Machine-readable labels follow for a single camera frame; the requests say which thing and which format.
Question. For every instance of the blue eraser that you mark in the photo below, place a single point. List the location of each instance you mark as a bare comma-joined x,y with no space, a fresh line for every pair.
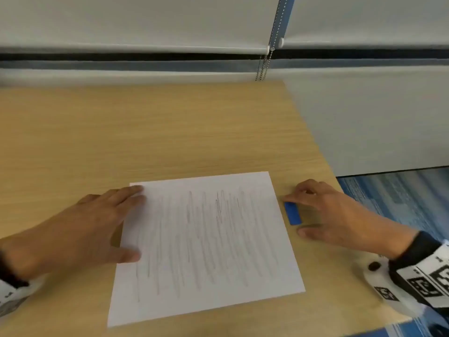
293,214

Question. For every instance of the blue window post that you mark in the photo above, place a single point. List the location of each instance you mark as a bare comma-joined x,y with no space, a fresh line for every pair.
280,21

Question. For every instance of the black wristband with markers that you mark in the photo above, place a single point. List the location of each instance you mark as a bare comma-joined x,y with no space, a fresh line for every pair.
424,273
10,294

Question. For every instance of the narrow white roller blind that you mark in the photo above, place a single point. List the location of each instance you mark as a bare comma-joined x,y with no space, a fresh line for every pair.
368,17

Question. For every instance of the dark window frame rail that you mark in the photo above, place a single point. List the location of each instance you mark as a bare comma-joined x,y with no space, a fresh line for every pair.
140,56

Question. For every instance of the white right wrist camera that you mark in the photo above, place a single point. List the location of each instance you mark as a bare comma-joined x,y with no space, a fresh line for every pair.
372,277

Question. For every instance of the black right wristband with markers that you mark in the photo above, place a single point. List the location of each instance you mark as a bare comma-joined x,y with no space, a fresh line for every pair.
424,273

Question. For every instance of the person's left hand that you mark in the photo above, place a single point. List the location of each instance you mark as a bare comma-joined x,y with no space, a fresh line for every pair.
70,235

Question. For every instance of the wide white roller blind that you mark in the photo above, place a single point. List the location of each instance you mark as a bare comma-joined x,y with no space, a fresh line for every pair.
140,21

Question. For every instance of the white paper sheet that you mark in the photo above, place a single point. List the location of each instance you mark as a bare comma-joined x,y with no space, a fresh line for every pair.
210,242

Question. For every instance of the person's right hand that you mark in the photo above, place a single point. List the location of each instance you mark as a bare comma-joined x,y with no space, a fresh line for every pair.
343,217

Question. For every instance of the wooden desk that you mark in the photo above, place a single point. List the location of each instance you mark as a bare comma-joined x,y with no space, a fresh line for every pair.
158,129

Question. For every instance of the black left wristband with markers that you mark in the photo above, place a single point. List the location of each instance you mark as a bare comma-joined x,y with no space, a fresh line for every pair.
10,294

